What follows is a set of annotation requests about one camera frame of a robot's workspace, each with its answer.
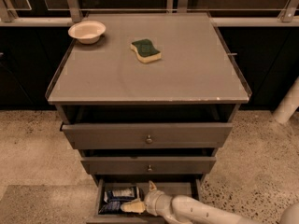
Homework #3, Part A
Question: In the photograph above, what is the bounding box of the grey drawer cabinet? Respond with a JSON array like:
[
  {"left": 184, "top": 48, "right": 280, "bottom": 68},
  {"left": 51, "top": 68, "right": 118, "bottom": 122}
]
[{"left": 45, "top": 12, "right": 252, "bottom": 224}]

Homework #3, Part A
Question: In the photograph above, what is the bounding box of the white paper bowl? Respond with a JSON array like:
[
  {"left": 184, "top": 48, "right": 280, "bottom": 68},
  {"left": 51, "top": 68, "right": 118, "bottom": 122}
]
[{"left": 68, "top": 21, "right": 106, "bottom": 45}]

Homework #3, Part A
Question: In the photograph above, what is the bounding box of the grey bottom drawer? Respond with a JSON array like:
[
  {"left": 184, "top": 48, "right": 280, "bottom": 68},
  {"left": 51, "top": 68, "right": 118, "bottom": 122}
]
[{"left": 86, "top": 175, "right": 202, "bottom": 224}]

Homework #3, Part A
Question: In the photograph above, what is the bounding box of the grey middle drawer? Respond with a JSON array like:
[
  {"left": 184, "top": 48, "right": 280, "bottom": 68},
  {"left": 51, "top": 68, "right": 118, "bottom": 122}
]
[{"left": 81, "top": 148, "right": 216, "bottom": 175}]

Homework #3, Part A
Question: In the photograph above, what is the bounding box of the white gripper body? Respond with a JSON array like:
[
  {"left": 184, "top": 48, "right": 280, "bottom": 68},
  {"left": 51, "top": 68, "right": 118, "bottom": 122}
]
[{"left": 144, "top": 189, "right": 172, "bottom": 217}]

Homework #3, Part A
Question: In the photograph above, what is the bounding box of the green yellow sponge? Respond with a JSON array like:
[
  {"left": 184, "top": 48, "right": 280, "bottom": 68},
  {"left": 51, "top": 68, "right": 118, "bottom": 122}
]
[{"left": 130, "top": 39, "right": 162, "bottom": 63}]

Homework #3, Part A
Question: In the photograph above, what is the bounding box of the grey top drawer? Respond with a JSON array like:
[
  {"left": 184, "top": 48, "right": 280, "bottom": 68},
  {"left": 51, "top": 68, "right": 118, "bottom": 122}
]
[{"left": 59, "top": 105, "right": 234, "bottom": 150}]

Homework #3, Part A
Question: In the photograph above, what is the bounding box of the blue chip bag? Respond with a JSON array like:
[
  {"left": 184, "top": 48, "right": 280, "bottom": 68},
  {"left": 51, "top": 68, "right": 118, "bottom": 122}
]
[{"left": 99, "top": 186, "right": 144, "bottom": 215}]

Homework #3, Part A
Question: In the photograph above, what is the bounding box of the top drawer knob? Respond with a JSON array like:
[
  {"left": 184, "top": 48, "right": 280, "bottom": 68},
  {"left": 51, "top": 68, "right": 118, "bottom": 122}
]
[{"left": 146, "top": 135, "right": 153, "bottom": 144}]

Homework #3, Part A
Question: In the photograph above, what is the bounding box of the grey drawer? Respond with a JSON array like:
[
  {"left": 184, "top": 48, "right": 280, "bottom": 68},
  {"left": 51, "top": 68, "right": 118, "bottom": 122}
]
[
  {"left": 81, "top": 148, "right": 216, "bottom": 175},
  {"left": 86, "top": 175, "right": 202, "bottom": 224},
  {"left": 59, "top": 105, "right": 234, "bottom": 150}
]

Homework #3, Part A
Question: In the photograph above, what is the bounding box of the white pipe post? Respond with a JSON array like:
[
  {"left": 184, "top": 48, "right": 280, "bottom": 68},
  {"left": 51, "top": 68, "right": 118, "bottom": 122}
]
[{"left": 273, "top": 77, "right": 299, "bottom": 124}]

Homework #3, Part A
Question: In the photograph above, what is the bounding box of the metal window rail frame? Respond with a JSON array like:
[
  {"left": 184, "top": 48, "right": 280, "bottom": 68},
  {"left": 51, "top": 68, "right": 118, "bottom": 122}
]
[{"left": 1, "top": 0, "right": 299, "bottom": 27}]

